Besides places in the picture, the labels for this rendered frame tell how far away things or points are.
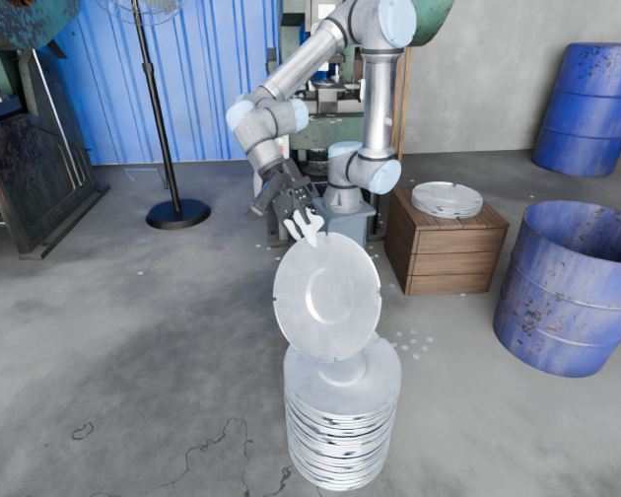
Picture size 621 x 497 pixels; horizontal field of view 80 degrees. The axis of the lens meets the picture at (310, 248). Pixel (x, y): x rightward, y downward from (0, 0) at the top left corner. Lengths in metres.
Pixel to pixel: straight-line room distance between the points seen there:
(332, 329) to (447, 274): 0.94
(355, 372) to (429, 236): 0.77
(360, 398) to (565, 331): 0.78
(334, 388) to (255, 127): 0.62
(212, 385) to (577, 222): 1.43
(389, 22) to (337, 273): 0.63
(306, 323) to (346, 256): 0.19
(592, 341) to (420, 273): 0.62
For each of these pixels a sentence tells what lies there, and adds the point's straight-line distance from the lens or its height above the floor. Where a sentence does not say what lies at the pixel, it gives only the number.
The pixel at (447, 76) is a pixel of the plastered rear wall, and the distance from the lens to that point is 3.53.
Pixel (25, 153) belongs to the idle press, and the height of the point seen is 0.46.
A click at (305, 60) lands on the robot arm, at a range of 1.10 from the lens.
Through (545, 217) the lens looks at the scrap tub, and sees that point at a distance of 1.63.
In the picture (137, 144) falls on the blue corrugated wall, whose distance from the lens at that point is 3.42.
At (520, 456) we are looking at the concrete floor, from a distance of 1.33.
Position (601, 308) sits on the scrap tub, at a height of 0.32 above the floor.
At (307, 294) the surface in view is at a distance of 0.81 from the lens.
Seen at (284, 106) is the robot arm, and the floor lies 0.87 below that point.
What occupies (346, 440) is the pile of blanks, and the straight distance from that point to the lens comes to 0.94.
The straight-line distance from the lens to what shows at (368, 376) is 0.95.
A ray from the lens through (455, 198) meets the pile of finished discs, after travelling 1.70.
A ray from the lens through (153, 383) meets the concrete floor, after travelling 1.43.
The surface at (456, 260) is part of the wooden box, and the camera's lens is 1.67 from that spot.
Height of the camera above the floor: 1.04
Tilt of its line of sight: 32 degrees down
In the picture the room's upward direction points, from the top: straight up
